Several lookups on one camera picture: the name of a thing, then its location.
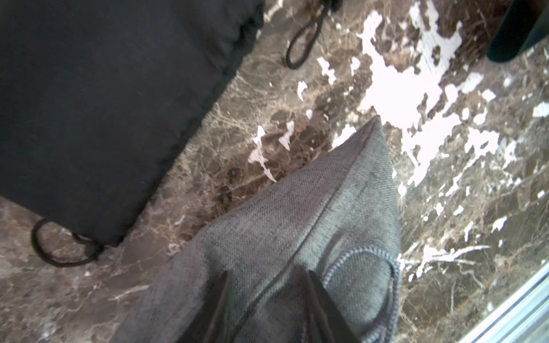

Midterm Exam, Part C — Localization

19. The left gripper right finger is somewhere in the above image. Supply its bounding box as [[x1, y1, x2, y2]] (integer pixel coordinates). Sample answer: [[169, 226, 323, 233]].
[[305, 270, 359, 343]]

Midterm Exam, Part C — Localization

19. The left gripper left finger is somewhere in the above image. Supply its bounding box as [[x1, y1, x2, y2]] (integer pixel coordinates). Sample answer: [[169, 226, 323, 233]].
[[177, 271, 230, 343]]

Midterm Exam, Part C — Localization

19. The grey hair dryer pouch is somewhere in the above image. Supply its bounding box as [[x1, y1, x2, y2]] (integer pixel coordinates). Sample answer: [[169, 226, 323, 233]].
[[112, 117, 401, 342]]

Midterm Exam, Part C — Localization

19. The plain black pouch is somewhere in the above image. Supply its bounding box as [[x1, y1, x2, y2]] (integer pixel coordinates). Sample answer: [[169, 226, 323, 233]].
[[1, 1, 264, 267]]

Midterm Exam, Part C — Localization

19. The black pouch gold print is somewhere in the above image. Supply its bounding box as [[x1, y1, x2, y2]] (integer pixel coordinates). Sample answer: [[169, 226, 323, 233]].
[[285, 0, 344, 70]]

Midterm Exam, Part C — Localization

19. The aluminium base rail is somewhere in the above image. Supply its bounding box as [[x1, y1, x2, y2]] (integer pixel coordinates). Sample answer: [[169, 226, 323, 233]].
[[460, 263, 548, 343]]

